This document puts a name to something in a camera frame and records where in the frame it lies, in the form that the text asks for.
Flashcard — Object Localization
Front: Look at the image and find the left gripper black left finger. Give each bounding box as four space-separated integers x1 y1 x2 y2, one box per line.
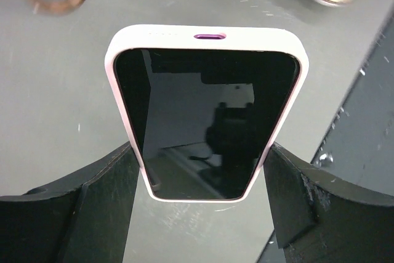
1 143 139 262

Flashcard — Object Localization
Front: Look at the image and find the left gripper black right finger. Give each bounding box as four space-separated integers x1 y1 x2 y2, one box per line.
263 144 393 262

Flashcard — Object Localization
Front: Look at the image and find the phone with pink case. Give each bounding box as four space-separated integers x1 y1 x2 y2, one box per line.
104 24 309 203

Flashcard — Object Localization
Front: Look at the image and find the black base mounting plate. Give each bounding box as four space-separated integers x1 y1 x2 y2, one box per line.
259 17 393 262

